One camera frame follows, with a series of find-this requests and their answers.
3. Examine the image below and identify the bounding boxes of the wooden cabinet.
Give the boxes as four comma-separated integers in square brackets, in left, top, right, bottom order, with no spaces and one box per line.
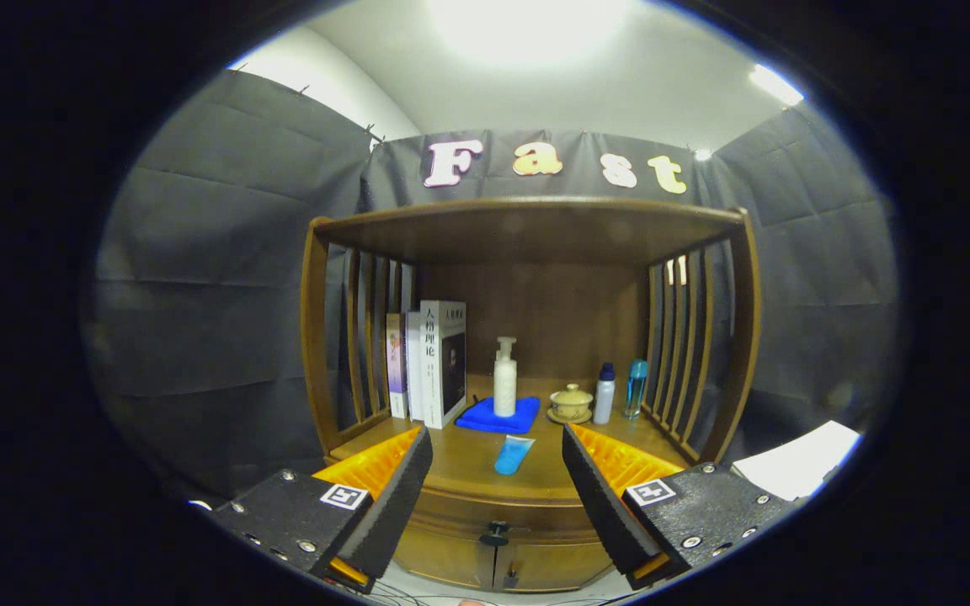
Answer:
[300,196,762,594]

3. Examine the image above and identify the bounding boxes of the blue squeeze tube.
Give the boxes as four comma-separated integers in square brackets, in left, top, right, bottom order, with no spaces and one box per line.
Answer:
[494,435,536,476]

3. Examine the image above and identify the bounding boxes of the purple book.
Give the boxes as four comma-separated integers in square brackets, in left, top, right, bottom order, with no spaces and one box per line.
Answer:
[386,313,409,420]

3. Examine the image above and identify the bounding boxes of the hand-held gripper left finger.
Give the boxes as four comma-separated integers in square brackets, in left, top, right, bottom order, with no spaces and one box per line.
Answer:
[211,425,434,594]

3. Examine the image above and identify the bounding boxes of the clear blue bottle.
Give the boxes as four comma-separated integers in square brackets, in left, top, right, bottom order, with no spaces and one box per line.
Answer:
[625,359,648,420]

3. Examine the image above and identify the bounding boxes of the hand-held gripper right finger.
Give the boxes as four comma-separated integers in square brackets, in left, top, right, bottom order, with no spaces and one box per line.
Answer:
[561,423,797,590]

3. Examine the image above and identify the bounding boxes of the thick white book with portrait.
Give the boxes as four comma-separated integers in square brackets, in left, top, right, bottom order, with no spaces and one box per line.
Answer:
[420,300,467,430]

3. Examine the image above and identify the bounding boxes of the wooden countertop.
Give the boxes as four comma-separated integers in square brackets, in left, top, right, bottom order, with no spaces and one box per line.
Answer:
[329,375,709,506]

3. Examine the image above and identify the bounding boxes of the blue folded cloth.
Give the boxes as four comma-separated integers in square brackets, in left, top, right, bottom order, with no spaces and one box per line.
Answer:
[455,396,541,435]

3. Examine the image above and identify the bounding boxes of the white bottle with blue cap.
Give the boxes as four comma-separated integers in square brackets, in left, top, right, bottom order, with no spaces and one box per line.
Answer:
[594,363,616,425]

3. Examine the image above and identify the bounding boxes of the thin white book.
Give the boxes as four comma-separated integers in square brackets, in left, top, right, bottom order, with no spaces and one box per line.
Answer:
[405,311,425,423]

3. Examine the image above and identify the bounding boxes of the beige lidded tea cup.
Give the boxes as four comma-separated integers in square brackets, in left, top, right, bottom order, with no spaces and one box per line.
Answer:
[550,384,594,419]

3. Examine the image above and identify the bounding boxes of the rectangular ceiling light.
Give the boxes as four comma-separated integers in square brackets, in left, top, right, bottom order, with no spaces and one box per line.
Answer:
[748,64,806,108]

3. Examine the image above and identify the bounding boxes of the white pump bottle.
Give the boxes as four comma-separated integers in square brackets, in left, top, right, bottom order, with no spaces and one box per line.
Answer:
[493,337,519,418]

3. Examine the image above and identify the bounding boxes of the white appliance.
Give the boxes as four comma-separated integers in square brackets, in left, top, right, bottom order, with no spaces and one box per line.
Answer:
[731,421,862,503]

